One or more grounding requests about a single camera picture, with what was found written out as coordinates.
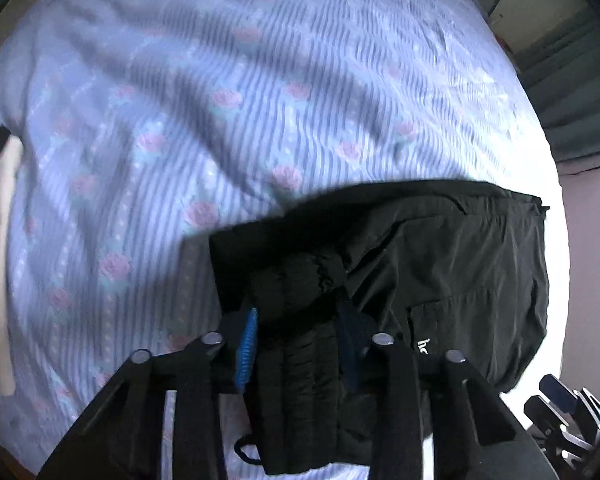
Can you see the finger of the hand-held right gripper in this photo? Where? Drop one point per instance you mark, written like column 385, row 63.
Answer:
column 541, row 410
column 560, row 388

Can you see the blue floral striped bed sheet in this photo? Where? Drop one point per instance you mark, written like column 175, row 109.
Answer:
column 180, row 110

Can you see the black pants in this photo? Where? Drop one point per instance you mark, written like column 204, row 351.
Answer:
column 455, row 260

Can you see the green curtain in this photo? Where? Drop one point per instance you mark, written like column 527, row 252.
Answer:
column 575, row 85

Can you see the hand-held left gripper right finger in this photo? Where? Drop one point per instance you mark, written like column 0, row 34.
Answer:
column 349, row 346

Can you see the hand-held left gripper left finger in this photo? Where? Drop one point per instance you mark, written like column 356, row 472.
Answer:
column 247, row 349

